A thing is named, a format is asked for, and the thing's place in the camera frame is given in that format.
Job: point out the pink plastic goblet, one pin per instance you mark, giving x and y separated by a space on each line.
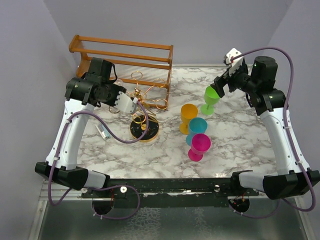
200 144

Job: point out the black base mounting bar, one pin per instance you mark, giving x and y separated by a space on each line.
169 192

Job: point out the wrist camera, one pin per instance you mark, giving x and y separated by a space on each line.
125 103
233 58

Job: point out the blue plastic goblet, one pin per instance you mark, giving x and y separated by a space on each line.
197 125

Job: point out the clear wine glass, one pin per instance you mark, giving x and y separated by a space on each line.
119 82

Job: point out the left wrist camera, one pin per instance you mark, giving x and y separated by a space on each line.
125 103

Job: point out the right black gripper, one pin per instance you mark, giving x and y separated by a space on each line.
220 82

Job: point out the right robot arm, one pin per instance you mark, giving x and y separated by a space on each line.
293 172

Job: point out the orange plastic goblet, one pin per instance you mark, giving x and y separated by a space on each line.
187 113

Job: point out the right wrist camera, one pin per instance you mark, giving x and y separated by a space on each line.
233 58

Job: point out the small blue white packet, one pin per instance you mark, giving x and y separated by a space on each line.
103 131

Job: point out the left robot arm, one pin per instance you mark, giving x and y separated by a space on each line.
82 96

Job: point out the green plastic goblet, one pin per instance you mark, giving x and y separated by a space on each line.
211 98

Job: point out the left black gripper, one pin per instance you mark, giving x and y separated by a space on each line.
117 88

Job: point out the gold wire wine glass rack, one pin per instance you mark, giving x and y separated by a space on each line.
144 125

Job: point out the wooden dish rack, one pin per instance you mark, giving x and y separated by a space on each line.
138 63

